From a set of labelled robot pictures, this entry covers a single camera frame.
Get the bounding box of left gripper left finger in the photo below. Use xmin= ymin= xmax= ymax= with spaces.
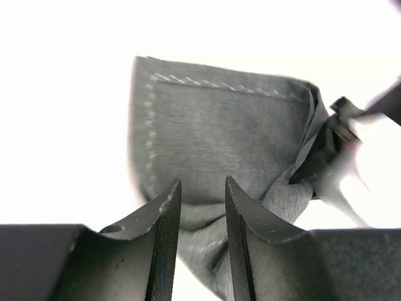
xmin=1 ymin=179 xmax=182 ymax=301

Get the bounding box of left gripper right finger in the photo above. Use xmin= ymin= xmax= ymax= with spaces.
xmin=226 ymin=177 xmax=400 ymax=300

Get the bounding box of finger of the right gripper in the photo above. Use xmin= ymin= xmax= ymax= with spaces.
xmin=330 ymin=77 xmax=400 ymax=125

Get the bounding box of grey cloth napkin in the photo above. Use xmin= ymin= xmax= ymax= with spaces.
xmin=128 ymin=56 xmax=328 ymax=300

